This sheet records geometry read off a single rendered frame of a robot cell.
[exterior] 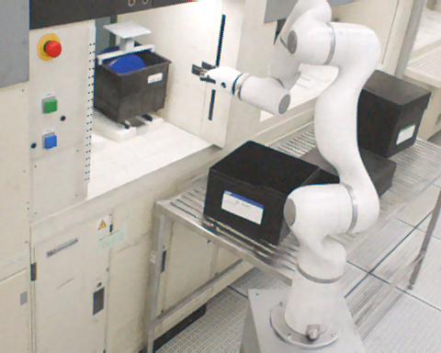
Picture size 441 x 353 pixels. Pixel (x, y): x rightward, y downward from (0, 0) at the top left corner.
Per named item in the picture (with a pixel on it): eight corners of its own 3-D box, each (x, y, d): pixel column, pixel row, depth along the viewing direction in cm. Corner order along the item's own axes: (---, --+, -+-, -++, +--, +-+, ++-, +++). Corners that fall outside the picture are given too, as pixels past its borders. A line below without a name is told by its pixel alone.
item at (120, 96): (112, 135, 216) (119, 47, 199) (73, 108, 225) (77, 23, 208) (165, 116, 234) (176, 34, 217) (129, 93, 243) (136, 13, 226)
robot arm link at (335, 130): (304, 231, 160) (362, 226, 166) (327, 240, 149) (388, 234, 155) (305, 24, 155) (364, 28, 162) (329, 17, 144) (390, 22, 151)
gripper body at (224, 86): (231, 101, 194) (202, 88, 199) (251, 94, 202) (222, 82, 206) (234, 78, 190) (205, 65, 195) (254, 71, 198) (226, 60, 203)
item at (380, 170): (360, 214, 227) (369, 182, 221) (289, 181, 238) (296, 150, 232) (392, 185, 250) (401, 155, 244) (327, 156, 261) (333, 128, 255)
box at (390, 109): (385, 161, 268) (401, 105, 256) (329, 133, 281) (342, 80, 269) (416, 143, 289) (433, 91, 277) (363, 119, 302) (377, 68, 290)
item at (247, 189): (200, 214, 209) (207, 168, 201) (242, 181, 232) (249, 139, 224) (277, 246, 201) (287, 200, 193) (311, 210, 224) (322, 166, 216)
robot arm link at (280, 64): (308, 8, 178) (272, 74, 203) (274, 34, 169) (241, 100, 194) (332, 28, 178) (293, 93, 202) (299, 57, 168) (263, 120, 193)
